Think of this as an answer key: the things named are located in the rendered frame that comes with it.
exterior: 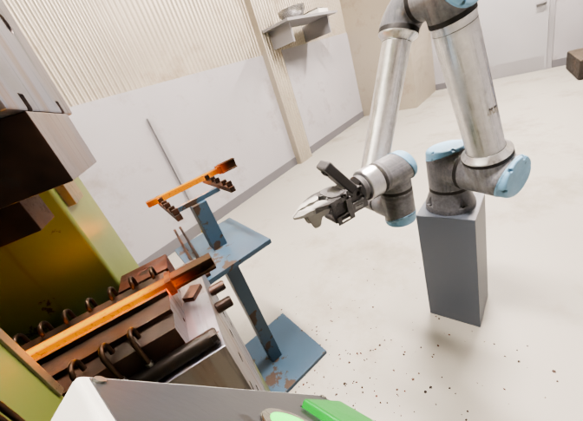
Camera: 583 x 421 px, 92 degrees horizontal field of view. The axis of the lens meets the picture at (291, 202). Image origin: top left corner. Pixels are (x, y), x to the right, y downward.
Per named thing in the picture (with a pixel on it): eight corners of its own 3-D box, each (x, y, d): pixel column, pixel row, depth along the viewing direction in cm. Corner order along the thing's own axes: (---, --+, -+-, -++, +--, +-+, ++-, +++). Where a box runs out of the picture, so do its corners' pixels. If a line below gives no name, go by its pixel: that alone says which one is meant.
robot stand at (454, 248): (441, 284, 161) (430, 191, 136) (488, 294, 146) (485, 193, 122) (429, 312, 147) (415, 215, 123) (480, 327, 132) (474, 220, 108)
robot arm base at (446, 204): (433, 193, 134) (430, 174, 130) (480, 194, 122) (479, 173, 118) (420, 213, 123) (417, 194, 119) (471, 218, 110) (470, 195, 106)
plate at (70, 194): (84, 195, 78) (43, 135, 71) (76, 203, 70) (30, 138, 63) (76, 198, 77) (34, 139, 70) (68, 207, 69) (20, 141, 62)
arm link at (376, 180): (383, 167, 72) (358, 162, 81) (368, 174, 71) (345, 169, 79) (389, 197, 76) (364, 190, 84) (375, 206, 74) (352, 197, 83)
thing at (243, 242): (231, 220, 145) (229, 217, 144) (271, 242, 113) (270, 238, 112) (176, 253, 131) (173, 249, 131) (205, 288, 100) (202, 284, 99)
